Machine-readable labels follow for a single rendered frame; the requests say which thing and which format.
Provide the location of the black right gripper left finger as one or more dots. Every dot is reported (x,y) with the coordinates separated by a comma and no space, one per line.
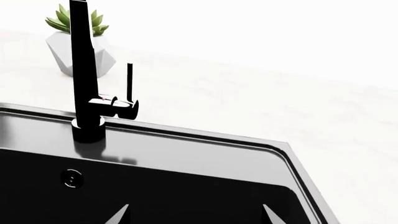
(119,216)

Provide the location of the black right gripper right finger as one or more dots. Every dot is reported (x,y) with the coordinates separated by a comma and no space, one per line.
(273,217)

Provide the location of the round sink overflow cap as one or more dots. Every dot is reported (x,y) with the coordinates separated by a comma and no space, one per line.
(71,178)

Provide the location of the black kitchen sink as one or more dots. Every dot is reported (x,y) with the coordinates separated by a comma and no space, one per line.
(174,172)

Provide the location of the black kitchen faucet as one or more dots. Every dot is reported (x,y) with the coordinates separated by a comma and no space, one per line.
(84,70)

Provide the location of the white geometric plant pot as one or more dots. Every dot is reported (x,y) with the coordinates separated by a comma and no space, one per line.
(62,53)

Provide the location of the green succulent plant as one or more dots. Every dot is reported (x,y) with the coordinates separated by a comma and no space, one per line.
(63,19)

